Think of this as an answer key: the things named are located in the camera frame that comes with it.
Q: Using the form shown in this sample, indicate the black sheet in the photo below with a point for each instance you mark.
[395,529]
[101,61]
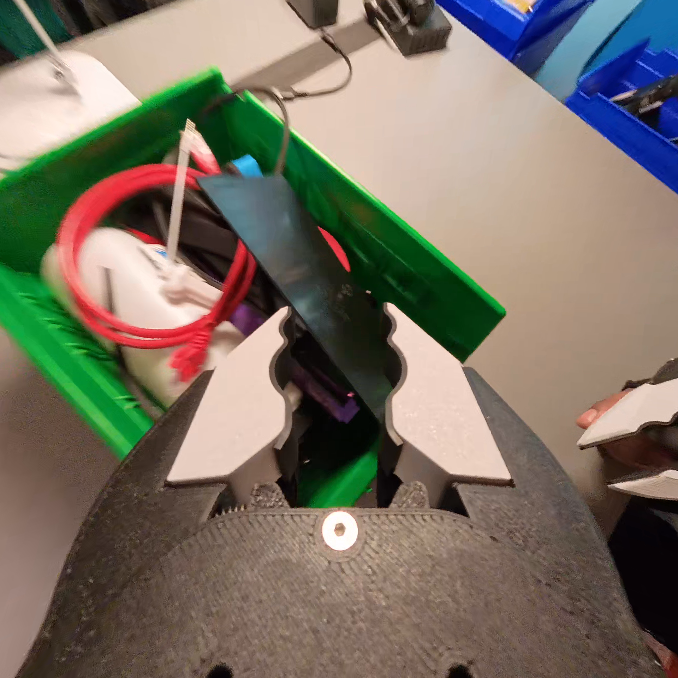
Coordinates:
[296,254]

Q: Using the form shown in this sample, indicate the purple plastic part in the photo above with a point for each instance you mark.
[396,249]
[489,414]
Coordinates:
[323,397]

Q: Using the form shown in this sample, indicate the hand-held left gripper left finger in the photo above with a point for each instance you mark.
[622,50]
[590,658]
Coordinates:
[233,423]

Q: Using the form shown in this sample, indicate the dark grey power box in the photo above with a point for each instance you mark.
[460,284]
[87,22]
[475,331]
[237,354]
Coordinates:
[315,10]

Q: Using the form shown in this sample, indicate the stack of blue bins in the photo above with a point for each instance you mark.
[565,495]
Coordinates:
[609,116]

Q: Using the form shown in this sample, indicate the black padded band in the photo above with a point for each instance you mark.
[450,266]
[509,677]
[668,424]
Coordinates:
[212,233]

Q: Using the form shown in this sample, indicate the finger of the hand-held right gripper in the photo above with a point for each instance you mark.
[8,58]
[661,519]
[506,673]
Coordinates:
[635,410]
[657,484]

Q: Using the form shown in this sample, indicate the black device with clips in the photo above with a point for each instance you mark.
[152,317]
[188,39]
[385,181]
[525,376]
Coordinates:
[418,32]

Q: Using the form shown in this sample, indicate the white board stand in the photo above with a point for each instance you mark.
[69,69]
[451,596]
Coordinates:
[32,122]

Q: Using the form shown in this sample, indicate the white cylinder with black cap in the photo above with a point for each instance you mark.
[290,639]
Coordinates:
[132,296]

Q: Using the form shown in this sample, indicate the green plastic bin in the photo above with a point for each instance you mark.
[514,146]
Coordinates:
[381,249]

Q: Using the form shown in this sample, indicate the person's right hand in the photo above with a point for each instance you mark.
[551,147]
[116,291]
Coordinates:
[635,450]

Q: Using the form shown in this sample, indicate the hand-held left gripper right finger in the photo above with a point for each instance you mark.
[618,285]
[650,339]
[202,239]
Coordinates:
[445,423]

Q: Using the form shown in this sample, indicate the blue black sponge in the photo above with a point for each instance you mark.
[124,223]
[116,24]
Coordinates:
[246,165]

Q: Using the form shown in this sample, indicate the red soft item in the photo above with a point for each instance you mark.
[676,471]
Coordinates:
[336,251]

